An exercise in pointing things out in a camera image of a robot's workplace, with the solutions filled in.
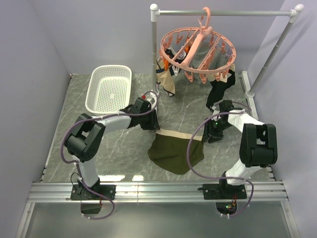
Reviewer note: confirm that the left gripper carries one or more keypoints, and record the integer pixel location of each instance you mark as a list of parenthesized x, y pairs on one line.
[(150, 126)]

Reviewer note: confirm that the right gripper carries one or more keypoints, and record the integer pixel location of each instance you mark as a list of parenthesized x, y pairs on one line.
[(208, 131)]

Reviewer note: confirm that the olive green underwear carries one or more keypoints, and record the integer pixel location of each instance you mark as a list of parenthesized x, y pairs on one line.
[(169, 151)]

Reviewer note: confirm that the black underwear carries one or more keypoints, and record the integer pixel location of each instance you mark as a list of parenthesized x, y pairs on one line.
[(219, 87)]

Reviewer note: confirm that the pink round clip hanger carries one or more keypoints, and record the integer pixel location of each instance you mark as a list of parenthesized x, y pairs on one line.
[(198, 51)]

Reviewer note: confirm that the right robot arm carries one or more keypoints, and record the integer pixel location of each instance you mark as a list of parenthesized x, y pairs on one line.
[(258, 146)]

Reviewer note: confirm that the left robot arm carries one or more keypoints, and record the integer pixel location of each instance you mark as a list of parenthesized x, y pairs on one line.
[(83, 139)]

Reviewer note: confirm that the beige hanging underwear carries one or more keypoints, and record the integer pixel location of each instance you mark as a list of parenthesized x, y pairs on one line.
[(165, 77)]

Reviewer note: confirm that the white plastic basket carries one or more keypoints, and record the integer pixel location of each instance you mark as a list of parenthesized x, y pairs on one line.
[(109, 89)]

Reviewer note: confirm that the metal clothes rack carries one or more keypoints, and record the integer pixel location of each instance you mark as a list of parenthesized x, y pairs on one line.
[(249, 89)]

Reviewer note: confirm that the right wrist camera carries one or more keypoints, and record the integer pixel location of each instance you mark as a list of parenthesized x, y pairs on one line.
[(215, 113)]

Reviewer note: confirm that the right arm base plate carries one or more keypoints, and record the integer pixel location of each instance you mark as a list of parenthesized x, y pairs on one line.
[(217, 191)]

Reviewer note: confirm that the aluminium rail frame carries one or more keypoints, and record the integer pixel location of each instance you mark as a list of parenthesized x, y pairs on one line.
[(150, 202)]

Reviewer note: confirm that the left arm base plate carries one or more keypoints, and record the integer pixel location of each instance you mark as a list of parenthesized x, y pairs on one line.
[(79, 192)]

